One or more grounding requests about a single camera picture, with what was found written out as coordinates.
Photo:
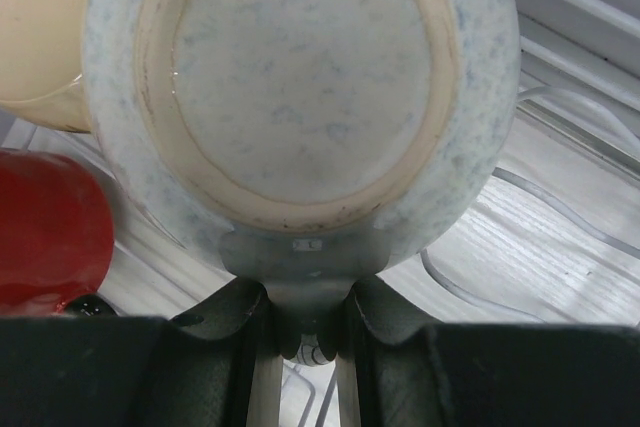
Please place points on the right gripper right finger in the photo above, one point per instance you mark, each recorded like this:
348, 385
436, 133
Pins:
404, 368

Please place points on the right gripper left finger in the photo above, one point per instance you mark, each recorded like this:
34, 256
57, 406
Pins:
212, 365

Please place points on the red mug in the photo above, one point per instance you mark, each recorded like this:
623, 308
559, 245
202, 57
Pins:
57, 236

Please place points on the white speckled mug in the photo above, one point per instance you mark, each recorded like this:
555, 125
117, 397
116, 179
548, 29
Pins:
304, 144

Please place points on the beige ceramic mug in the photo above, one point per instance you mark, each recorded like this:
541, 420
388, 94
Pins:
41, 79

